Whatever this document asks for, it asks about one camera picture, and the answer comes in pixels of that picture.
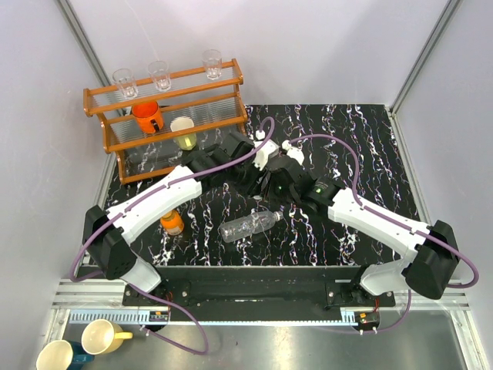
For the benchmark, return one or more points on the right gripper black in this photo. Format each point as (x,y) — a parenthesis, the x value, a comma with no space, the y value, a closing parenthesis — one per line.
(272,182)

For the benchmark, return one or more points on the right corner aluminium post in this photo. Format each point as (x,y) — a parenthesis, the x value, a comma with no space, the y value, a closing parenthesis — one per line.
(439,28)

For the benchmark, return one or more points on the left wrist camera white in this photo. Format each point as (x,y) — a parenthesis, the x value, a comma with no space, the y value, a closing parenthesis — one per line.
(269,150)

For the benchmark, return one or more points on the cream blue mug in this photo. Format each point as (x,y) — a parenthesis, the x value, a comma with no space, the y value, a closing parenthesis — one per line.
(63,355)

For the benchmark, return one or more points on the right clear glass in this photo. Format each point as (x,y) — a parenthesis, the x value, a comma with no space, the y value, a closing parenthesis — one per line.
(212,63)

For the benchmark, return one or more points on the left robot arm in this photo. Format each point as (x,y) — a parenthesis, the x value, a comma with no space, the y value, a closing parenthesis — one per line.
(109,234)

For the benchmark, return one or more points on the clear glass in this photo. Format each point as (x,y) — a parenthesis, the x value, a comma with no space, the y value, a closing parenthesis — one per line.
(159,74)
(125,82)
(212,63)

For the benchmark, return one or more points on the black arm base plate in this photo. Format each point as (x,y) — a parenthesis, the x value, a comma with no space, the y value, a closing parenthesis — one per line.
(286,292)

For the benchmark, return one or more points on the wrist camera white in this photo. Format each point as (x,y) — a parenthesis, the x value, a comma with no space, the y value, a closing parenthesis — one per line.
(269,150)
(293,152)

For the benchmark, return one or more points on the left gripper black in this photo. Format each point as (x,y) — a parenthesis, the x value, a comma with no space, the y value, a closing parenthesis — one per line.
(250,189)

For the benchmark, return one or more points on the middle clear glass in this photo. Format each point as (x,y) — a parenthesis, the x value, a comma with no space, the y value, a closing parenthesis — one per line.
(159,74)

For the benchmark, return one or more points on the grey slotted cable duct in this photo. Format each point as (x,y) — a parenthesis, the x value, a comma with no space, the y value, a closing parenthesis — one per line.
(208,318)

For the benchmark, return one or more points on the clear plastic bottle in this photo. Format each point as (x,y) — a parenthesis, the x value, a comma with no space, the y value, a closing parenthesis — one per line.
(254,223)

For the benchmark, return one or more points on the orange juice bottle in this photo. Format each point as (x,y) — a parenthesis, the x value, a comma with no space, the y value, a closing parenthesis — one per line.
(174,230)

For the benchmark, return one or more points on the corner aluminium post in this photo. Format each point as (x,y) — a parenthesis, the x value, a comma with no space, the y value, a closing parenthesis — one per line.
(77,30)
(439,28)

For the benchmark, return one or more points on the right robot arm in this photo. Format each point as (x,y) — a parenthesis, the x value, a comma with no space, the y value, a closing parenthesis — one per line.
(427,253)

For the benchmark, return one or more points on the yellow mug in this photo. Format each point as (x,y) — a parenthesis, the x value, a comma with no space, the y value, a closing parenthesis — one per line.
(103,337)

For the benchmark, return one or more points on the left clear glass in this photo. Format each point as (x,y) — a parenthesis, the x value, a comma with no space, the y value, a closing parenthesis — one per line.
(125,82)

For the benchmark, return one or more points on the orange bottle cap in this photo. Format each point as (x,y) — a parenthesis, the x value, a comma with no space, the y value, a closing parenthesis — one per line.
(171,219)

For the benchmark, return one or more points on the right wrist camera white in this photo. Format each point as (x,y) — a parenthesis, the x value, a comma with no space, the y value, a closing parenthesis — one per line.
(293,152)

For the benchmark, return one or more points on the orange wooden shelf rack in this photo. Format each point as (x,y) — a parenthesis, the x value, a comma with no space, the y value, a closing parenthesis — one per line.
(193,110)

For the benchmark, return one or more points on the aluminium front rail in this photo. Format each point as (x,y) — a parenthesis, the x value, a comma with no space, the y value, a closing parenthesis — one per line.
(78,302)

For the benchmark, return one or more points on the orange mug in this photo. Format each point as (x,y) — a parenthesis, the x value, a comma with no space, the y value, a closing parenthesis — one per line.
(148,117)

